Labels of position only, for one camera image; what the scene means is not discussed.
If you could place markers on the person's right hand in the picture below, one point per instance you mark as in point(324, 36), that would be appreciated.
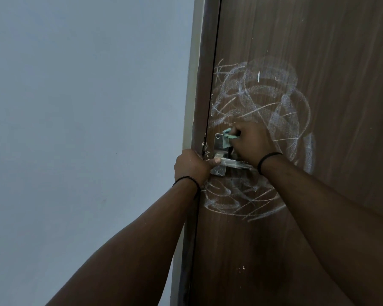
point(255, 143)

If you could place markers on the person's left hand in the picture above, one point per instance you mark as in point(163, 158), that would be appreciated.
point(191, 165)

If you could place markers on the pale blue wet wipe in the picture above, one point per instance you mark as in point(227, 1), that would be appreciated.
point(228, 132)

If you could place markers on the brown wooden door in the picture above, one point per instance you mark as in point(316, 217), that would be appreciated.
point(338, 60)

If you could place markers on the person's right forearm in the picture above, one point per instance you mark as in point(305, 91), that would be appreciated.
point(332, 219)

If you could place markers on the person's left forearm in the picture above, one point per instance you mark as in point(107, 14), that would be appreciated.
point(137, 251)

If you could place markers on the black wristband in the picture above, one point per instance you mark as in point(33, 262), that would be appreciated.
point(269, 155)
point(186, 178)

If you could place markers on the brown door frame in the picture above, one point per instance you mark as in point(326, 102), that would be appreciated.
point(209, 60)

